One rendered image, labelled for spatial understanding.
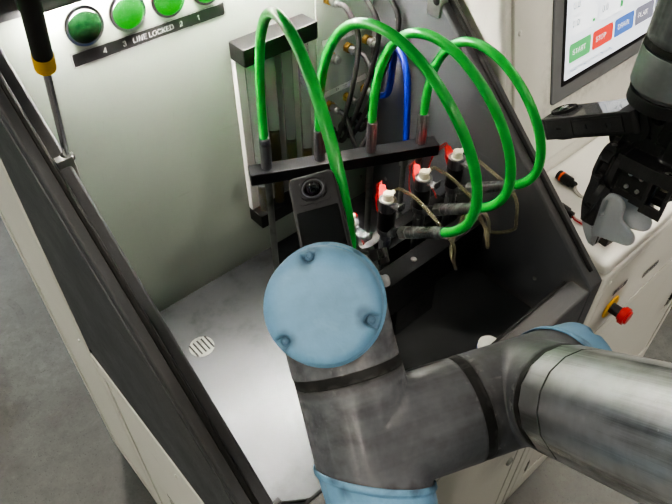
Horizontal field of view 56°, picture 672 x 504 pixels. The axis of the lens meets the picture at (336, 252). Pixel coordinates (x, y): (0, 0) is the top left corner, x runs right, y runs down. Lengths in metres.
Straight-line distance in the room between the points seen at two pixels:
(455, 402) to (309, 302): 0.12
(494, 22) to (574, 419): 0.80
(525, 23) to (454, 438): 0.82
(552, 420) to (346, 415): 0.12
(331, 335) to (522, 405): 0.13
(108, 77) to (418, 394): 0.66
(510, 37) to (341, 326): 0.80
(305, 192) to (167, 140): 0.46
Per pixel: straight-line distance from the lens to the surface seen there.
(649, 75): 0.66
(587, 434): 0.37
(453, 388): 0.44
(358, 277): 0.38
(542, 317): 1.08
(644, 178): 0.70
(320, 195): 0.59
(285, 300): 0.38
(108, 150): 0.99
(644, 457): 0.34
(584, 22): 1.28
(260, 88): 0.96
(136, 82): 0.96
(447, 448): 0.43
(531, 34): 1.15
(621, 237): 0.77
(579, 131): 0.73
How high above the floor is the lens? 1.75
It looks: 45 degrees down
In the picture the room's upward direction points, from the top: straight up
